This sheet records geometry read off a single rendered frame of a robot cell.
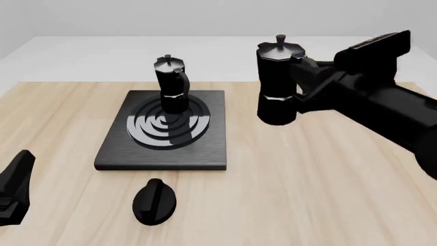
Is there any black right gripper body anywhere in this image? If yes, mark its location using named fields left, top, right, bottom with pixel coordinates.
left=294, top=60, right=346, bottom=114

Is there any flat black stove plate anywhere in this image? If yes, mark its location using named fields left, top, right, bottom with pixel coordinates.
left=94, top=89, right=228, bottom=172

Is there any black moka pot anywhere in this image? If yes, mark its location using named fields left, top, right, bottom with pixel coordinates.
left=153, top=53, right=191, bottom=115
left=255, top=33, right=305, bottom=126

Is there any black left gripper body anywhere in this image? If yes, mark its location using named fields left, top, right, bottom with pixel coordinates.
left=0, top=191, right=31, bottom=227

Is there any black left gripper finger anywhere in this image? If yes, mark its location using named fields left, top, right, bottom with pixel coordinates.
left=0, top=150, right=36, bottom=206

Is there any round black stove knob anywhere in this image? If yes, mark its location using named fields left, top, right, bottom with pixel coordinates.
left=132, top=178, right=177, bottom=226

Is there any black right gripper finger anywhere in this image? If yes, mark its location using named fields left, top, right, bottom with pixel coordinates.
left=289, top=53, right=330, bottom=94

